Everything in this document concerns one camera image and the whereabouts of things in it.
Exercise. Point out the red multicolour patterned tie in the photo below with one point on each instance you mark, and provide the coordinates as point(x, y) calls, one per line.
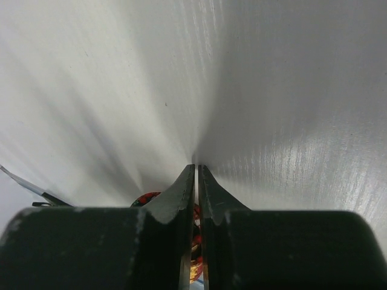
point(196, 260)

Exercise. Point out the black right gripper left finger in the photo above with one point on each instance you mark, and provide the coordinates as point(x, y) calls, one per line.
point(64, 247)

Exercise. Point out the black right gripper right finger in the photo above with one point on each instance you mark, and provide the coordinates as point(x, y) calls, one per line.
point(284, 249)

